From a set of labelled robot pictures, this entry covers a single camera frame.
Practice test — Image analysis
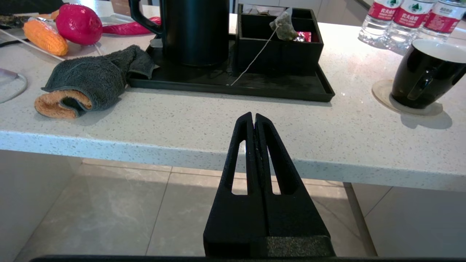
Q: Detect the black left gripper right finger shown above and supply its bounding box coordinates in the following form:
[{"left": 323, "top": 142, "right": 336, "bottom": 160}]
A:
[{"left": 255, "top": 114, "right": 335, "bottom": 256}]

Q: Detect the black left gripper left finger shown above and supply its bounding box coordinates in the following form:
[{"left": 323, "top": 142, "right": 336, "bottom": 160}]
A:
[{"left": 203, "top": 112, "right": 264, "bottom": 256}]

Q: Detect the black electric kettle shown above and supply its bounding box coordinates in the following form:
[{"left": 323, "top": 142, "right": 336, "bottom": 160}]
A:
[{"left": 128, "top": 0, "right": 230, "bottom": 67}]

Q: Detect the black serving tray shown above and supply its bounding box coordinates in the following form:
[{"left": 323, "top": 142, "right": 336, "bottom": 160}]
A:
[{"left": 127, "top": 35, "right": 335, "bottom": 102}]

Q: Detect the round beige coaster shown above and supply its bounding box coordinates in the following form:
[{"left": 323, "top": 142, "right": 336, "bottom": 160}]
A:
[{"left": 371, "top": 79, "right": 444, "bottom": 116}]

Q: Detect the black compartment organizer box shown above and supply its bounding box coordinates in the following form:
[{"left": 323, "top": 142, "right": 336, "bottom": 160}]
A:
[{"left": 236, "top": 4, "right": 324, "bottom": 75}]

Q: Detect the black mug white inside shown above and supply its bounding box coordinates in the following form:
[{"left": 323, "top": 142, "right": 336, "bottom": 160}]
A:
[{"left": 391, "top": 39, "right": 466, "bottom": 110}]

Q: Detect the grey and orange towel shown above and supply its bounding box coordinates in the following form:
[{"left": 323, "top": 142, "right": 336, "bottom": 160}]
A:
[{"left": 35, "top": 45, "right": 159, "bottom": 119}]

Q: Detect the water bottle red label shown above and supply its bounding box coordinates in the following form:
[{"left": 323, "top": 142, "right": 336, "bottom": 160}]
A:
[
  {"left": 417, "top": 0, "right": 466, "bottom": 41},
  {"left": 358, "top": 0, "right": 403, "bottom": 48},
  {"left": 385, "top": 0, "right": 435, "bottom": 51}
]

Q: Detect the red toy chili pepper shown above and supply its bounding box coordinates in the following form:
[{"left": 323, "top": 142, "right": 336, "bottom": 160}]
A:
[{"left": 102, "top": 16, "right": 162, "bottom": 36}]

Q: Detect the red toy round fruit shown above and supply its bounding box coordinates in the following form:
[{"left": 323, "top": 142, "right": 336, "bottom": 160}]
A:
[{"left": 55, "top": 4, "right": 103, "bottom": 45}]

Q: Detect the clear glass plate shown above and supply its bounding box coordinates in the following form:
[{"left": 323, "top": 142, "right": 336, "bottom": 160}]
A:
[{"left": 0, "top": 68, "right": 28, "bottom": 104}]

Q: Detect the orange toy corn cob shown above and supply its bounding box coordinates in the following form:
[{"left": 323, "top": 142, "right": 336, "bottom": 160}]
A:
[{"left": 23, "top": 19, "right": 69, "bottom": 56}]

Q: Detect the dark snack packet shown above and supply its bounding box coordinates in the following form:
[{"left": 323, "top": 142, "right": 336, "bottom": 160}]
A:
[{"left": 0, "top": 15, "right": 31, "bottom": 29}]

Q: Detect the tea bag with string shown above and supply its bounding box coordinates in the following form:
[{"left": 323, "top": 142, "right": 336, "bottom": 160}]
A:
[{"left": 230, "top": 8, "right": 299, "bottom": 87}]

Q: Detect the thin black cable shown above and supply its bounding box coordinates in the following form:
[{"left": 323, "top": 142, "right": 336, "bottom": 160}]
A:
[{"left": 0, "top": 38, "right": 29, "bottom": 48}]

